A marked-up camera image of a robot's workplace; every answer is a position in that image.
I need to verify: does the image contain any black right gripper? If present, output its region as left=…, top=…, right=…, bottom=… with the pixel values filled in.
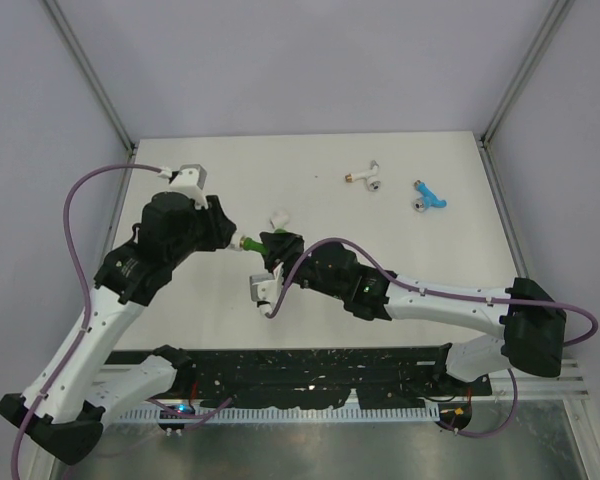
left=259, top=232, right=347, bottom=300

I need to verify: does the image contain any green plastic faucet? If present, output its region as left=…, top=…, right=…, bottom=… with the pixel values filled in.
left=239, top=228, right=286, bottom=256

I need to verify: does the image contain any white plastic elbow fitting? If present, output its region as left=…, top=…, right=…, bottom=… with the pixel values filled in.
left=228, top=231, right=245, bottom=251

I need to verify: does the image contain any second white elbow fitting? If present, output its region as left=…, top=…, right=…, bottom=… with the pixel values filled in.
left=269, top=210, right=290, bottom=230

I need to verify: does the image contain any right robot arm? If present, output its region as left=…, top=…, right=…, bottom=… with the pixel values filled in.
left=250, top=231, right=566, bottom=394

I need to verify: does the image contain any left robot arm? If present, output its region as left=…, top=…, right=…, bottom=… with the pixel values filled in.
left=0, top=192, right=237, bottom=465

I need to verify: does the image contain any white plastic faucet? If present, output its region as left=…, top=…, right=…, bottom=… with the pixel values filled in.
left=344, top=160, right=382, bottom=192

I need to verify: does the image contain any blue plastic faucet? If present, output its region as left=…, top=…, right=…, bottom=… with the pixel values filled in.
left=413, top=180, right=447, bottom=213

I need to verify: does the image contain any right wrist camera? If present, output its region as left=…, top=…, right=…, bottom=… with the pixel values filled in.
left=249, top=265, right=284, bottom=318

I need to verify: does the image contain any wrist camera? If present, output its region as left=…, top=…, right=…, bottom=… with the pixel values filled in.
left=169, top=164, right=208, bottom=209
left=249, top=265, right=284, bottom=318

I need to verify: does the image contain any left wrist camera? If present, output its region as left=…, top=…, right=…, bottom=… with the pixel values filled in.
left=169, top=164, right=208, bottom=209

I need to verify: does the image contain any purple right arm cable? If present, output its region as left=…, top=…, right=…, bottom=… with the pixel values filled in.
left=264, top=237, right=600, bottom=441

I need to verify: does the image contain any white slotted cable duct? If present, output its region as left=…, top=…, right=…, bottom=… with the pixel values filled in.
left=116, top=403, right=440, bottom=427

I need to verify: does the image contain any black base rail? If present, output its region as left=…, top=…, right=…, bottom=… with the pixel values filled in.
left=134, top=342, right=494, bottom=409

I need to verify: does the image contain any aluminium frame post left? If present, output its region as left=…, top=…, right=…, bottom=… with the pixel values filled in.
left=40, top=0, right=135, bottom=156

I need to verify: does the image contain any aluminium frame post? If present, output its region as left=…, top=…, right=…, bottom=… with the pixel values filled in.
left=479, top=0, right=575, bottom=149
left=40, top=0, right=135, bottom=156

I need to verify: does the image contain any aluminium frame post right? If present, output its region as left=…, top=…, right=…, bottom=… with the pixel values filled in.
left=479, top=0, right=575, bottom=149

